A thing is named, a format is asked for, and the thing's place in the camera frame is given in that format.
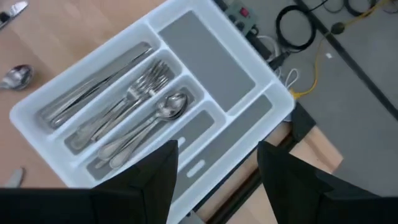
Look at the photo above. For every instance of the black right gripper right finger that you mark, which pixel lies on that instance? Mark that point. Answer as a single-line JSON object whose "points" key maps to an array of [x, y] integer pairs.
{"points": [[289, 193]]}

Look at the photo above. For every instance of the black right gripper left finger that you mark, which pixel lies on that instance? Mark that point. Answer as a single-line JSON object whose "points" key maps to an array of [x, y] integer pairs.
{"points": [[158, 186]]}

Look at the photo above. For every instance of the silver spoon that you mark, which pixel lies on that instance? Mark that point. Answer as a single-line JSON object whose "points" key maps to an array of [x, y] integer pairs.
{"points": [[107, 152], [121, 158], [174, 102], [18, 76]]}

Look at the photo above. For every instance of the silver table knife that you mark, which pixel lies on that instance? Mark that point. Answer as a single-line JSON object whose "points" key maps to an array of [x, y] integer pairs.
{"points": [[18, 7], [102, 79], [16, 178], [59, 109], [63, 119], [130, 56], [77, 101]]}

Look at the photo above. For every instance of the white cutlery tray grey liners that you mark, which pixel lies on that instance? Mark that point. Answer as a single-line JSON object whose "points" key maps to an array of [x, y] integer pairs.
{"points": [[205, 59]]}

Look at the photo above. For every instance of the white paper scrap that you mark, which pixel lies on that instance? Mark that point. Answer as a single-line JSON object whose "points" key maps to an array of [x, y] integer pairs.
{"points": [[328, 56]]}

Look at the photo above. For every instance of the grey power strip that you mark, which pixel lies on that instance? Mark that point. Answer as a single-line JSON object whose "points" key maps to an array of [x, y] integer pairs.
{"points": [[241, 15]]}

